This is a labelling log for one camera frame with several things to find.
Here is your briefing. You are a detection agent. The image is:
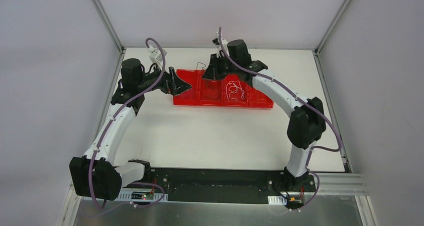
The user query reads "red bin far right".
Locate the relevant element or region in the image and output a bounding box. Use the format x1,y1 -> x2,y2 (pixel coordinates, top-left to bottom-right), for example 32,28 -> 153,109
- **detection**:
247,87 -> 274,109

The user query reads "aluminium frame rail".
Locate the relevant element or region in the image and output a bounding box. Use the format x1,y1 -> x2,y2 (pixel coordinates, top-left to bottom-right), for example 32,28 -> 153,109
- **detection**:
69,167 -> 369,196

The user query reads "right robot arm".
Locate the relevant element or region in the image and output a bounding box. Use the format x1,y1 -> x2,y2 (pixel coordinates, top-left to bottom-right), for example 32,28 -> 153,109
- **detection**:
202,38 -> 326,191

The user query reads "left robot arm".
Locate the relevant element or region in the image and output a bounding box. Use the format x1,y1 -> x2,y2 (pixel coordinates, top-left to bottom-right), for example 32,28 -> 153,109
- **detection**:
69,58 -> 192,201

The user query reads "red bin far left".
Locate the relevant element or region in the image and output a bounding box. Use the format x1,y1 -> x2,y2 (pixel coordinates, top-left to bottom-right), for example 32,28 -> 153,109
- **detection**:
173,69 -> 201,106

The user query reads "red bin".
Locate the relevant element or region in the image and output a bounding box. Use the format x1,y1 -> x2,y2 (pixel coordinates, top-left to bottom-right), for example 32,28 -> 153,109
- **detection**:
173,69 -> 201,106
222,74 -> 248,108
199,73 -> 223,107
247,87 -> 274,109

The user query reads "white cable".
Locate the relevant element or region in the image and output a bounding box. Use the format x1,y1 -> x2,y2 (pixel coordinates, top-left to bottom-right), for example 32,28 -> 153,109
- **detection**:
225,81 -> 247,102

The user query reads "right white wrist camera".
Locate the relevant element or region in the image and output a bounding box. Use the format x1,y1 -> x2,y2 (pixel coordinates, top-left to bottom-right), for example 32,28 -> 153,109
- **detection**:
212,32 -> 228,58

